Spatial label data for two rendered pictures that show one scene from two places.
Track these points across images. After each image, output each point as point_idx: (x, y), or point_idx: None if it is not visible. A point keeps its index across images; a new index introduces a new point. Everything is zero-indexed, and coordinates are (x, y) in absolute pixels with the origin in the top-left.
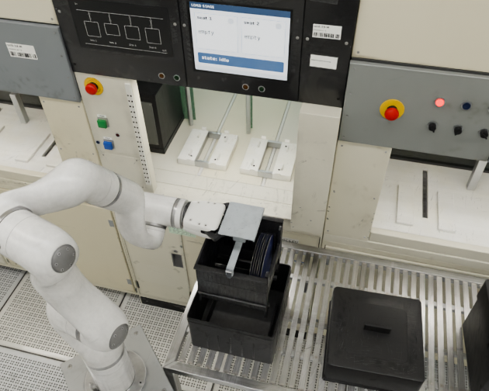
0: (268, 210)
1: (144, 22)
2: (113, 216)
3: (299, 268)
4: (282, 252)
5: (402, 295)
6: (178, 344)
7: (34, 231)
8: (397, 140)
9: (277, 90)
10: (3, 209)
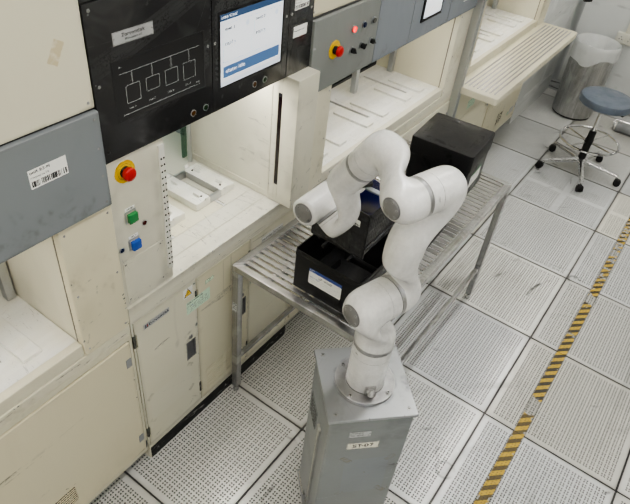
0: (258, 212)
1: (183, 57)
2: (131, 349)
3: (312, 233)
4: (290, 235)
5: None
6: (349, 328)
7: (446, 169)
8: (336, 74)
9: (274, 74)
10: (413, 179)
